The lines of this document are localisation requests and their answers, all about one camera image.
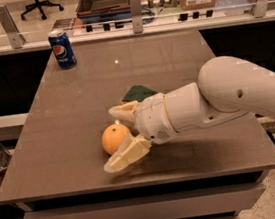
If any black office chair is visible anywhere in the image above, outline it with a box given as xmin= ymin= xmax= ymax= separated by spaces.
xmin=20 ymin=0 xmax=64 ymax=21

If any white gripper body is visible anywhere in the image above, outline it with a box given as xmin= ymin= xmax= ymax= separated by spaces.
xmin=134 ymin=92 xmax=177 ymax=144

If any grey table drawer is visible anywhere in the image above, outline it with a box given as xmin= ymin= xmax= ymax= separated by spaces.
xmin=24 ymin=183 xmax=265 ymax=219

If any orange fruit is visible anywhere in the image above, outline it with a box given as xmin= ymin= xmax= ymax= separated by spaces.
xmin=101 ymin=123 xmax=130 ymax=154

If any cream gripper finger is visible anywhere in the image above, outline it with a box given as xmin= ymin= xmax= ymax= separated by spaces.
xmin=104 ymin=134 xmax=151 ymax=173
xmin=108 ymin=101 xmax=140 ymax=122

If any grey open tray box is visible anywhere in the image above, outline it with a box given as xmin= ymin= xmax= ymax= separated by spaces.
xmin=76 ymin=0 xmax=130 ymax=16

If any green and yellow sponge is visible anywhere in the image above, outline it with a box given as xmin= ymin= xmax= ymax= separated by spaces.
xmin=122 ymin=85 xmax=156 ymax=102

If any blue pepsi can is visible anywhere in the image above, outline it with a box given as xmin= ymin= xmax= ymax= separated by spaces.
xmin=48 ymin=29 xmax=77 ymax=69

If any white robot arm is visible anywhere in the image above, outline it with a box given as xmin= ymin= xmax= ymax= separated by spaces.
xmin=104 ymin=56 xmax=275 ymax=173

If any left metal glass bracket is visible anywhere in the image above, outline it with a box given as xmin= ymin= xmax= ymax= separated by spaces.
xmin=0 ymin=5 xmax=26 ymax=49

